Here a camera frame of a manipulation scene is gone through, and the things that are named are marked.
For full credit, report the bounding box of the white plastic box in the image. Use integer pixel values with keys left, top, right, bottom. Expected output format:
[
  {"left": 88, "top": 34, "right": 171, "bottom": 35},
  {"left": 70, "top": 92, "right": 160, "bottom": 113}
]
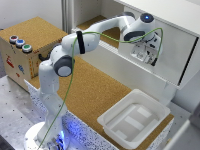
[{"left": 96, "top": 88, "right": 172, "bottom": 150}]

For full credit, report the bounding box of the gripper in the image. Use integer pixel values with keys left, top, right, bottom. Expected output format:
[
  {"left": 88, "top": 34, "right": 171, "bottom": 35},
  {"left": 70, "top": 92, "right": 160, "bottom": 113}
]
[{"left": 130, "top": 36, "right": 160, "bottom": 67}]

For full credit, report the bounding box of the white sliding door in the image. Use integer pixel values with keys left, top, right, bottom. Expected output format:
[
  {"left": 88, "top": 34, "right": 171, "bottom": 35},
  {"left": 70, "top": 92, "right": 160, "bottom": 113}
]
[{"left": 117, "top": 5, "right": 198, "bottom": 88}]

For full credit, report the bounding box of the wooden drawer box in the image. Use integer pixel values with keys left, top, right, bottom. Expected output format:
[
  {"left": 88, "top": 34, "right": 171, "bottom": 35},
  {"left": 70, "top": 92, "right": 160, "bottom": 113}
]
[{"left": 0, "top": 16, "right": 70, "bottom": 92}]

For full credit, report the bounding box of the red button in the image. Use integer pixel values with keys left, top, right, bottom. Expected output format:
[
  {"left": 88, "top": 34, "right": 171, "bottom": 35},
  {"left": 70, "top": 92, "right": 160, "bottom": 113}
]
[{"left": 9, "top": 34, "right": 20, "bottom": 45}]

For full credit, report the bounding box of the blue button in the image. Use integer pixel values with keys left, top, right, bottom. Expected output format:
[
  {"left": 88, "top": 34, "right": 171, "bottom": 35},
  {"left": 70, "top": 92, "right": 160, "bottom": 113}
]
[{"left": 15, "top": 38, "right": 26, "bottom": 49}]

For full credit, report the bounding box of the black door handle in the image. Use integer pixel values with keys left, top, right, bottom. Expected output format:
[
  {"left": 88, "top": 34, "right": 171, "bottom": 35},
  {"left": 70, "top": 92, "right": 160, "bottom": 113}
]
[{"left": 177, "top": 45, "right": 200, "bottom": 87}]

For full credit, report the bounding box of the white cabinet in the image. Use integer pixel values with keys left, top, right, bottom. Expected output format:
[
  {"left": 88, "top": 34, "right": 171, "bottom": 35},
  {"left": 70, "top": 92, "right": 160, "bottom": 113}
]
[{"left": 71, "top": 0, "right": 200, "bottom": 106}]

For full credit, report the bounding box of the green button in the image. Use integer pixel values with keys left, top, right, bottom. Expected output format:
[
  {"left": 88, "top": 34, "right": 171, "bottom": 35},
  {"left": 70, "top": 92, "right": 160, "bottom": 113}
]
[{"left": 21, "top": 43, "right": 33, "bottom": 54}]

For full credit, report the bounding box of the black drawer handle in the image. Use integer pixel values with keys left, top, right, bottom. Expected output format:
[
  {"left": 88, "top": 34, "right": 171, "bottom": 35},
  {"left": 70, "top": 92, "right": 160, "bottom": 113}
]
[{"left": 37, "top": 52, "right": 52, "bottom": 63}]

